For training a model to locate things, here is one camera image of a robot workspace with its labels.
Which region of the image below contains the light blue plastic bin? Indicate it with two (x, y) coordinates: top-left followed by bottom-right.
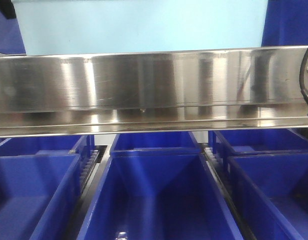
(13, 0), (267, 55)

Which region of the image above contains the dark blue bin rear middle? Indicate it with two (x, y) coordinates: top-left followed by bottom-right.
(110, 131), (201, 156)

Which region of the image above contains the dark blue bin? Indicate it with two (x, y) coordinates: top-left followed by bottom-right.
(0, 135), (95, 158)
(228, 153), (308, 240)
(110, 131), (201, 156)
(0, 154), (81, 240)
(0, 0), (26, 55)
(77, 153), (242, 240)
(261, 0), (308, 47)
(209, 128), (308, 159)

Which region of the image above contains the dark blue bin lower middle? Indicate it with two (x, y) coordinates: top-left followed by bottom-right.
(77, 153), (242, 240)

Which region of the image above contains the metal roller track left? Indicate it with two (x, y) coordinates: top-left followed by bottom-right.
(63, 145), (111, 240)

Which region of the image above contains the dark blue bin rear right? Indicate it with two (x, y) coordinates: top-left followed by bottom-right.
(209, 128), (308, 159)

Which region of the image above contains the white roller track right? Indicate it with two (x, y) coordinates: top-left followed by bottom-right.
(203, 146), (256, 240)

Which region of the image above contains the dark blue bin lower left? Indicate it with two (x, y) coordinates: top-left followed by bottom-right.
(0, 154), (81, 240)

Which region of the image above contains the dark blue bin lower right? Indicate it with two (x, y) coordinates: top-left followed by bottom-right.
(228, 153), (308, 240)

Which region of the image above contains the dark blue bin rear left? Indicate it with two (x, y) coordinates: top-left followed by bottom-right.
(0, 135), (95, 158)

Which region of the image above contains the dark blue bin upper right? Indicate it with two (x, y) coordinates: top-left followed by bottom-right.
(261, 0), (308, 47)

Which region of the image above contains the dark blue bin upper left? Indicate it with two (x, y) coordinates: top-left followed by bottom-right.
(0, 0), (26, 55)

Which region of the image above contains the stainless steel shelf rail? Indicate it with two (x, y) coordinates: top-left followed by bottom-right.
(0, 46), (308, 138)

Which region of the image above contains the black cable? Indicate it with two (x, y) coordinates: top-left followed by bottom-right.
(299, 34), (308, 114)

